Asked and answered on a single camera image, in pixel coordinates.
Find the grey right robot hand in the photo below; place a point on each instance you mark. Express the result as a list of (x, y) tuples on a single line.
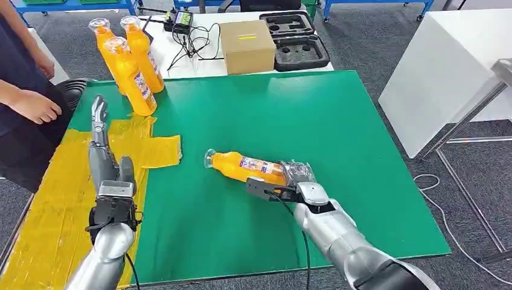
[(298, 173)]

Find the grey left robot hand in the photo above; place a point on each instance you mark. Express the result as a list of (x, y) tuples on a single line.
[(102, 164)]

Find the orange drink bottle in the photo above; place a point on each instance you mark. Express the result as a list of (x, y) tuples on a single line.
[(142, 48), (244, 166), (132, 80), (103, 44)]

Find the green table mat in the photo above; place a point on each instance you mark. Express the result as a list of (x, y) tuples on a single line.
[(280, 120)]

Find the black ribbed stool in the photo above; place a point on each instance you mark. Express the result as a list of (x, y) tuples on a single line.
[(74, 92)]

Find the person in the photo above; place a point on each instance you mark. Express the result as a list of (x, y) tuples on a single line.
[(20, 152)]

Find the person's right hand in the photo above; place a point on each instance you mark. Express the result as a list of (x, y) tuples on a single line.
[(36, 107)]

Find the person's hand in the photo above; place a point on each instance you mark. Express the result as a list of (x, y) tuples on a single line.
[(46, 66), (36, 107)]

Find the small white cabinet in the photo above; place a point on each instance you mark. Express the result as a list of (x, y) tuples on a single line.
[(56, 68)]

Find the person's left hand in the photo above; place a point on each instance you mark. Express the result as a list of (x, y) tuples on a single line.
[(46, 66)]

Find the black foam case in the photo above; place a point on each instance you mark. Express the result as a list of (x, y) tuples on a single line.
[(300, 54)]

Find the white table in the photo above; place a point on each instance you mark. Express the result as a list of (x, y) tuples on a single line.
[(184, 68)]

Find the brown cardboard box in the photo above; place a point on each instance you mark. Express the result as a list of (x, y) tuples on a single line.
[(247, 47)]

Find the dark blue tablet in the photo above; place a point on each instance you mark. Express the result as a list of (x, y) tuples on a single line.
[(150, 37)]

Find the black device with screen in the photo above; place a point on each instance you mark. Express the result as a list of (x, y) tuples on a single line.
[(183, 19)]

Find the large white cabinet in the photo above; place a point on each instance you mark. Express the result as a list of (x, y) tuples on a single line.
[(436, 80)]

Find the green bin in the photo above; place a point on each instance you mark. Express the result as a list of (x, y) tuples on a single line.
[(312, 6)]

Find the black chair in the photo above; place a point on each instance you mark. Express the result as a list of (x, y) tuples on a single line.
[(272, 4)]

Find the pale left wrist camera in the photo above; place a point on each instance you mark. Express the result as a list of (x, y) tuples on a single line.
[(116, 189)]

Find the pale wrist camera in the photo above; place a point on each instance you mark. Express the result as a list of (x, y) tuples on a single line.
[(116, 189), (256, 187)]

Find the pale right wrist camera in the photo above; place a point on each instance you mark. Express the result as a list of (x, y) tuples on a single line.
[(256, 187)]

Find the blue metal frame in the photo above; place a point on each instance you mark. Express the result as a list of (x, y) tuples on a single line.
[(72, 5), (376, 2)]

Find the steel bench frame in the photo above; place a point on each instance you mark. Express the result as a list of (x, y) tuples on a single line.
[(468, 118)]

